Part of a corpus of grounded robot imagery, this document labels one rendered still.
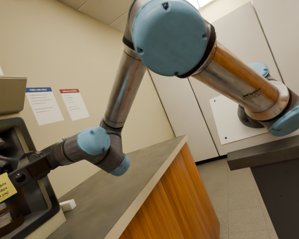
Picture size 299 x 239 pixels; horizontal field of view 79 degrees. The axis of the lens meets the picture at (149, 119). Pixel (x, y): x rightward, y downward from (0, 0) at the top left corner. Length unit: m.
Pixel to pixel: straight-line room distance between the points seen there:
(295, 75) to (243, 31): 0.97
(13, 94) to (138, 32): 0.60
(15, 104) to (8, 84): 0.08
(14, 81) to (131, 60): 0.46
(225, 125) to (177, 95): 2.55
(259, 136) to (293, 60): 2.64
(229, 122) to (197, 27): 0.60
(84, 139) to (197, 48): 0.33
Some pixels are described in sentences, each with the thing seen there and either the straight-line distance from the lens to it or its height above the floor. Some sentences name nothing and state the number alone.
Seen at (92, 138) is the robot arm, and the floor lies 1.20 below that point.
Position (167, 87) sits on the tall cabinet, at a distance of 3.40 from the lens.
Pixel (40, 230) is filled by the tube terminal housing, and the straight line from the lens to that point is 0.84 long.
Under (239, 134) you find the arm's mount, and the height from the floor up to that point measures 1.00.
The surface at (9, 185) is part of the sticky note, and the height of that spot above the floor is 1.16.
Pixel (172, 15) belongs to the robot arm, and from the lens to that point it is 0.31.
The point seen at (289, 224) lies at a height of 0.63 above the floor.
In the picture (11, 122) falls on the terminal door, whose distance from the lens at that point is 0.84.
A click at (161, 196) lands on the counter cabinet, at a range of 0.97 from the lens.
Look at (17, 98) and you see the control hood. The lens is 0.83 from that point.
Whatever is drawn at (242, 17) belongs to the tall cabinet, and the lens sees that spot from 3.40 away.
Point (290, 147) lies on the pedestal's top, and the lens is 0.74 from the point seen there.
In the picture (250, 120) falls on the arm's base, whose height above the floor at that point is 1.04.
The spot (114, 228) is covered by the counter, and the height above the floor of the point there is 0.93.
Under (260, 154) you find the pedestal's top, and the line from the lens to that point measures 0.74.
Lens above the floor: 1.20
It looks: 1 degrees down
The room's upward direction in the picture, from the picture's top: 22 degrees counter-clockwise
